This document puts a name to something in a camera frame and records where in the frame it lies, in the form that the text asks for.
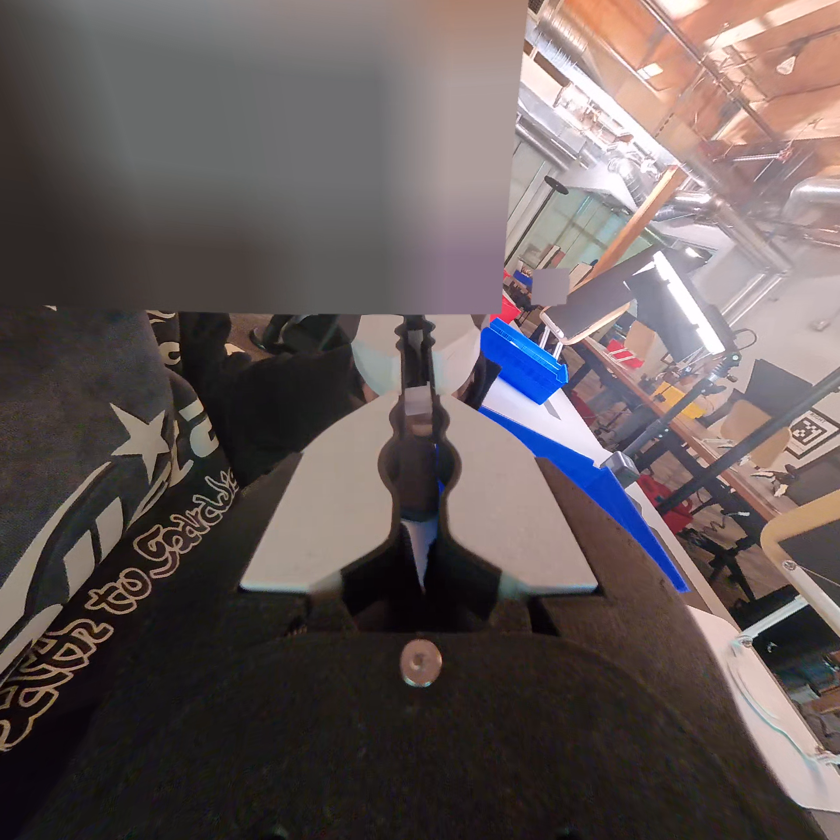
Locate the small grey box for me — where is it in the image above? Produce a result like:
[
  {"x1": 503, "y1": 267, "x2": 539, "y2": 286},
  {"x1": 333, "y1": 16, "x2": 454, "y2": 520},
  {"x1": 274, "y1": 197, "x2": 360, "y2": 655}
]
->
[{"x1": 599, "y1": 451, "x2": 642, "y2": 488}]

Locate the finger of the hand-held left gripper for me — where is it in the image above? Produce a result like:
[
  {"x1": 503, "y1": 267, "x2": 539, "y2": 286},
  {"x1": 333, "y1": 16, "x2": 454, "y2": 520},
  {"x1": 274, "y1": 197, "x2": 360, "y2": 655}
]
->
[
  {"x1": 428, "y1": 315, "x2": 484, "y2": 398},
  {"x1": 350, "y1": 315, "x2": 404, "y2": 398}
]

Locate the blue plastic bin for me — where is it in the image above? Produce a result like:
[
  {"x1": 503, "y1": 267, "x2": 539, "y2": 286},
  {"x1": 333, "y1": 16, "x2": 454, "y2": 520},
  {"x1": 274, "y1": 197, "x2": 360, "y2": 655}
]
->
[
  {"x1": 480, "y1": 318, "x2": 570, "y2": 406},
  {"x1": 436, "y1": 407, "x2": 691, "y2": 593}
]

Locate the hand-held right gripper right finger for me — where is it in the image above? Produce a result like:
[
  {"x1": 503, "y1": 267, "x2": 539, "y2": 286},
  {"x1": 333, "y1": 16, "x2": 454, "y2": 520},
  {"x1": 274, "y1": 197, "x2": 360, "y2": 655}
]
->
[{"x1": 427, "y1": 395, "x2": 599, "y2": 601}]

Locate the pale wooden chair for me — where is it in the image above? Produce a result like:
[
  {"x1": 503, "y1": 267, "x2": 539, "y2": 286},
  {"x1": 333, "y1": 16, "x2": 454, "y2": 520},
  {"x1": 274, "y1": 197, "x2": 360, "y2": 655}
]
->
[{"x1": 717, "y1": 399, "x2": 793, "y2": 471}]

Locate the silver ribbed flexible duct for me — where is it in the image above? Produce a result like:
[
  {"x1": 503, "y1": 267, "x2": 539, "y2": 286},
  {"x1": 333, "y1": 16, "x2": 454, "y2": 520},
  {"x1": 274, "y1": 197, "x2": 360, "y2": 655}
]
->
[{"x1": 783, "y1": 176, "x2": 840, "y2": 227}]

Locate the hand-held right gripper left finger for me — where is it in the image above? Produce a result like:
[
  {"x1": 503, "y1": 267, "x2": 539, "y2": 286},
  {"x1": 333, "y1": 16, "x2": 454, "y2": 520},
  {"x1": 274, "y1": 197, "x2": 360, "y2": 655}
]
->
[{"x1": 239, "y1": 392, "x2": 411, "y2": 595}]

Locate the wooden support post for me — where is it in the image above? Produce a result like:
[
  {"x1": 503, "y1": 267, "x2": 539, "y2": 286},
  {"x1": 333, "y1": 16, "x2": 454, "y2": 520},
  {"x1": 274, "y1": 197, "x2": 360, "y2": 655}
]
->
[{"x1": 592, "y1": 166, "x2": 691, "y2": 271}]

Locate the small wood-backed black panel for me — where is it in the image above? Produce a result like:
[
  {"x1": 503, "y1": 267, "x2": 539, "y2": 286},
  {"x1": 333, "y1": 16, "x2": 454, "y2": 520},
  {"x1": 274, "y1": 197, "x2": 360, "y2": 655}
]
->
[{"x1": 538, "y1": 262, "x2": 642, "y2": 347}]

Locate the small printed tag marker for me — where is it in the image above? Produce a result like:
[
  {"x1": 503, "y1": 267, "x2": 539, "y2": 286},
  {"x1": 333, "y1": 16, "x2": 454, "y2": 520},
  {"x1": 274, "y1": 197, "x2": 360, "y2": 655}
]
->
[{"x1": 786, "y1": 409, "x2": 840, "y2": 462}]

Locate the LED panel light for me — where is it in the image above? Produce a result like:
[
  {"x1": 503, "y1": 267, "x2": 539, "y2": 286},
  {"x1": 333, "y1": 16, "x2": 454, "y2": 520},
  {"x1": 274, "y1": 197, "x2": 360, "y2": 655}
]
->
[{"x1": 622, "y1": 249, "x2": 731, "y2": 360}]

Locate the black printed sweatshirt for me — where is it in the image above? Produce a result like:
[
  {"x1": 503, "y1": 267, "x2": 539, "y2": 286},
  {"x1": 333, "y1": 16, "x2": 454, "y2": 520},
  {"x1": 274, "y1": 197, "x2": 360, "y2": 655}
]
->
[{"x1": 0, "y1": 307, "x2": 240, "y2": 756}]

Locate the person's left forearm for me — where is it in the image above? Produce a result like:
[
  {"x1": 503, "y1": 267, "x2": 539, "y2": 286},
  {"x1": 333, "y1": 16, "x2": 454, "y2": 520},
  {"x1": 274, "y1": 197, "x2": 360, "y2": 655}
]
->
[{"x1": 223, "y1": 338, "x2": 371, "y2": 490}]

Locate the long wooden workbench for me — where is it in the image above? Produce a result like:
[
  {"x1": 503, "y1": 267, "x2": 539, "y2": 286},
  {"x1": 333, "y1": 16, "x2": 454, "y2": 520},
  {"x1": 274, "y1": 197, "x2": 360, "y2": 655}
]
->
[{"x1": 577, "y1": 336, "x2": 805, "y2": 522}]

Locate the red bag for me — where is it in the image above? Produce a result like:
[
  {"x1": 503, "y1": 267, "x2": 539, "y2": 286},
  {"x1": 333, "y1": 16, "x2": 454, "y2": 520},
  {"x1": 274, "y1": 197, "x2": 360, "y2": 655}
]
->
[{"x1": 635, "y1": 474, "x2": 694, "y2": 521}]

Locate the yellow box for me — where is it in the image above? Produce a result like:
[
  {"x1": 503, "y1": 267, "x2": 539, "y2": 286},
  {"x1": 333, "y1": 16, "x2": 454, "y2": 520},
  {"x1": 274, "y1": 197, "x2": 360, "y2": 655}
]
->
[{"x1": 651, "y1": 382, "x2": 704, "y2": 419}]

